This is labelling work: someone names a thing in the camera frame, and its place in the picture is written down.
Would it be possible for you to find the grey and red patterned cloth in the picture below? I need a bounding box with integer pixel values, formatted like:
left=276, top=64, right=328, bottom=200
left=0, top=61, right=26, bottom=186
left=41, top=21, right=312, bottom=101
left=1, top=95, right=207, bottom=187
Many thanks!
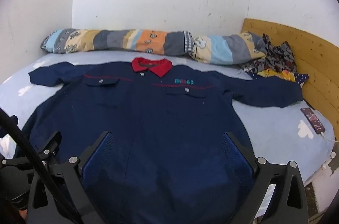
left=242, top=33, right=298, bottom=74

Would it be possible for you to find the smartphone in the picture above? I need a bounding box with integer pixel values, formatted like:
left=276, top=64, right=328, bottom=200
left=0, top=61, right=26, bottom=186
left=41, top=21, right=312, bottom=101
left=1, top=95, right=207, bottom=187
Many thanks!
left=300, top=107, right=326, bottom=134

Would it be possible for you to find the black cable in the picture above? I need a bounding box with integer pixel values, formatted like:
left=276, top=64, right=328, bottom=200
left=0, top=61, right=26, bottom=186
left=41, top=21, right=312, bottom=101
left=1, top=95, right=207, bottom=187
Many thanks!
left=0, top=107, right=90, bottom=224

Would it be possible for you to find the wooden headboard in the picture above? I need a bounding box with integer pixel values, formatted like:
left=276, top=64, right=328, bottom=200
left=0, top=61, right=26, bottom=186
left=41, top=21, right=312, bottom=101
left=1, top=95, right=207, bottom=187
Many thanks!
left=241, top=18, right=339, bottom=141

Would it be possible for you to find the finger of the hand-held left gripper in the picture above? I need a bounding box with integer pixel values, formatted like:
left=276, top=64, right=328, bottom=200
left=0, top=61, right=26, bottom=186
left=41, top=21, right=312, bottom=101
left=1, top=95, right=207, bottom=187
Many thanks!
left=37, top=131, right=63, bottom=161

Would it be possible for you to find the white charging cable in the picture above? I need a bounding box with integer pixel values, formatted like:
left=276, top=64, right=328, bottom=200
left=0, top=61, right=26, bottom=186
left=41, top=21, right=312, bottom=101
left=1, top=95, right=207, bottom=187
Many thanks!
left=320, top=132, right=339, bottom=142

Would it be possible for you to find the striped rolled quilt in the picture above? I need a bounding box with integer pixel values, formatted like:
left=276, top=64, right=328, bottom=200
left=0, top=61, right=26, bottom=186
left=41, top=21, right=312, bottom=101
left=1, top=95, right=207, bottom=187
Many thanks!
left=40, top=28, right=268, bottom=65

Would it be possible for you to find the yellow printed cloth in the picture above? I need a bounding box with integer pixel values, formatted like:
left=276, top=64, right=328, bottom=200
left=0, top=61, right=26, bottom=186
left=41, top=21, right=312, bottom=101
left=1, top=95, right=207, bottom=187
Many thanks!
left=258, top=69, right=296, bottom=83

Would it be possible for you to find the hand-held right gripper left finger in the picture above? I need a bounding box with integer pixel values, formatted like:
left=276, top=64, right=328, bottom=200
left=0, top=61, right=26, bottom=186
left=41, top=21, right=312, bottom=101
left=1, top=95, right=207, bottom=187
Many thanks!
left=28, top=131, right=114, bottom=224

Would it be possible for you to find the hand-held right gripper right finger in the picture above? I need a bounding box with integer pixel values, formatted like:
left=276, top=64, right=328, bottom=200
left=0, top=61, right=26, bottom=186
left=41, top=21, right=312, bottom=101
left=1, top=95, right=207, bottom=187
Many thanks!
left=221, top=132, right=309, bottom=224

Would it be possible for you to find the navy star print pillow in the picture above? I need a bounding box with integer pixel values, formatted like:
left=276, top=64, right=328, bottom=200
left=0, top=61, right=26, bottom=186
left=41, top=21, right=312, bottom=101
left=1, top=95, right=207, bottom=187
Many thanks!
left=249, top=69, right=310, bottom=88

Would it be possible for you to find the navy shirt with red collar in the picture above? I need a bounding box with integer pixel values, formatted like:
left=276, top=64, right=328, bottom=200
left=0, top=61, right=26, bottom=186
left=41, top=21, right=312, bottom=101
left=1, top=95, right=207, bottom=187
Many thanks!
left=14, top=57, right=305, bottom=224

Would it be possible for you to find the light blue cloud bed sheet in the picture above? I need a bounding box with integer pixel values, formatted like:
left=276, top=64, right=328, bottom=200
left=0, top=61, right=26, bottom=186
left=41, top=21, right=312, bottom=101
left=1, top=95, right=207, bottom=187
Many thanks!
left=0, top=50, right=337, bottom=187

